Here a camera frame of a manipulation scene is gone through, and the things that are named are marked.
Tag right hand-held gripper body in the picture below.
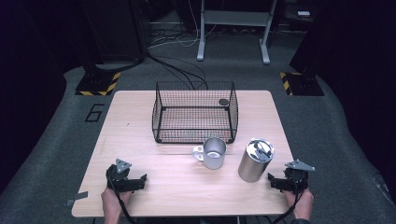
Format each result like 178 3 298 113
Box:
282 159 316 194

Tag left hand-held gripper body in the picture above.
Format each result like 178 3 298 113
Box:
106 158 135 193

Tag steel tumbler with lid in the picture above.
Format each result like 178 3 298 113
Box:
237 137 276 184

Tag steel mug with white handle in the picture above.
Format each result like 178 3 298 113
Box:
191 136 228 171

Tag black wire basket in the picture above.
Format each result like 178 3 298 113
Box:
151 81 239 145

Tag person's right hand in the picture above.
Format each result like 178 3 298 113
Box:
282 188 315 220

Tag person's left hand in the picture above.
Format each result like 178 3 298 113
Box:
100 187 134 217

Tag grey tape piece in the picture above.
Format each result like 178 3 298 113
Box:
64 190 90 207

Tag black tape floor marking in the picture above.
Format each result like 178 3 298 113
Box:
84 104 106 123

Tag black stand base striped edge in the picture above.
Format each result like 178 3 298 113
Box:
75 71 121 97
279 71 325 97

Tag dark curtain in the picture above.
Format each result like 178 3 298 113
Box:
289 0 396 204
0 0 94 195

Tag black cabinet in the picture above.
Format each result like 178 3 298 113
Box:
78 0 148 64

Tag black floor cables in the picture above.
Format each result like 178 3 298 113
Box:
145 50 210 91

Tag white floor cables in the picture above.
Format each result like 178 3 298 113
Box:
147 0 220 49

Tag white desk frame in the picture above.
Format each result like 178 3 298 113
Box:
196 0 278 65

